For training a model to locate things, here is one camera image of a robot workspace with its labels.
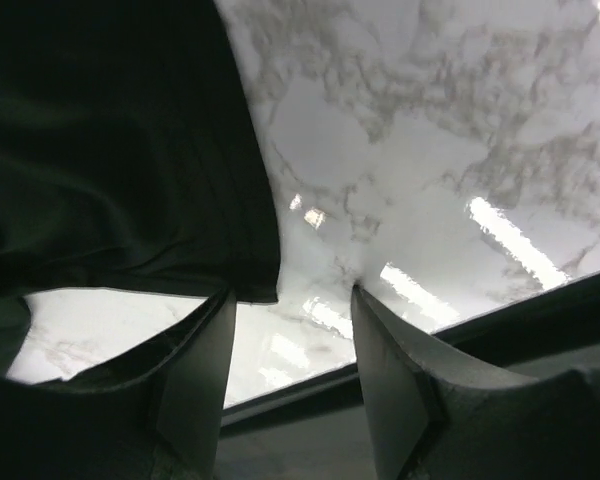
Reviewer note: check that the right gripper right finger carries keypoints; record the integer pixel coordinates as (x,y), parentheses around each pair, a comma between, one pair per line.
(405,374)

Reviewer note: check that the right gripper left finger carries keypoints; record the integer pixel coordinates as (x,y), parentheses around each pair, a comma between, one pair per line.
(153,412)

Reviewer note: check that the black t shirt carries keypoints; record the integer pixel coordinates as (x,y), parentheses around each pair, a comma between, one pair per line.
(128,157)

